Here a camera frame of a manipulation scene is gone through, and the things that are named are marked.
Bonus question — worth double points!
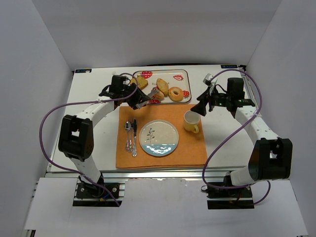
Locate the silver serving tongs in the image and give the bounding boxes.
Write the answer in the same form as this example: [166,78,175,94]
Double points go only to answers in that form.
[135,87,159,109]

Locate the sesame bread roll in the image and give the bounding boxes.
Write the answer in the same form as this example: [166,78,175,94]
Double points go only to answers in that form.
[154,90,164,101]

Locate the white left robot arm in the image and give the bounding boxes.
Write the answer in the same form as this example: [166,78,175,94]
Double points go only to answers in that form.
[58,73,150,196]

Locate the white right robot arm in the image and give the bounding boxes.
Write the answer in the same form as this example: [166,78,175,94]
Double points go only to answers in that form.
[191,78,293,189]

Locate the yellow mug white inside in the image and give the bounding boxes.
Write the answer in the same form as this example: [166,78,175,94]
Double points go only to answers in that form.
[183,111,200,133]

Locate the toast slice with herbs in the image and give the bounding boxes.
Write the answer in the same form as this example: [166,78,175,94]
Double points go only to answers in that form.
[131,75,149,90]

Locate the silver fork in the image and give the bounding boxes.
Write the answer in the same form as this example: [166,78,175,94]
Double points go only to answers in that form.
[128,117,133,153]

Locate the sugared bagel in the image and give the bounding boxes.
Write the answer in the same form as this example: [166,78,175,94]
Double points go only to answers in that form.
[168,87,184,102]

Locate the strawberry print tray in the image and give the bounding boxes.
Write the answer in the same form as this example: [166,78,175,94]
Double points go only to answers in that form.
[133,69,192,104]

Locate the silver spoon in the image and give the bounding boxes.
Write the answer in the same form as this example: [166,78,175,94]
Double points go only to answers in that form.
[125,121,131,151]

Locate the long brown pastry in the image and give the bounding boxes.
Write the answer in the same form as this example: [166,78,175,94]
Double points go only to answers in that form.
[156,78,169,96]

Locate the orange woven placemat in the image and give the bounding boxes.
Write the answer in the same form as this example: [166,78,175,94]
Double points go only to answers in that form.
[116,104,207,169]

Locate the cream and blue plate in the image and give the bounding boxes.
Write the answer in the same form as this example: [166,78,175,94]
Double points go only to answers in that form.
[139,119,179,157]

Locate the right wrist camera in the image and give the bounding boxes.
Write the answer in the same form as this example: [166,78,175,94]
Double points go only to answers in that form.
[203,74,217,95]

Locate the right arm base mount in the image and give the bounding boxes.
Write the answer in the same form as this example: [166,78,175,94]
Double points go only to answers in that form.
[201,185,254,210]

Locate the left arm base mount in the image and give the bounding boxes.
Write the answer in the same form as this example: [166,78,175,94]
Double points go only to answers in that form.
[73,181,124,207]

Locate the aluminium table frame rail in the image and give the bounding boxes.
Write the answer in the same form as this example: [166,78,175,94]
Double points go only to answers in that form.
[45,169,229,179]

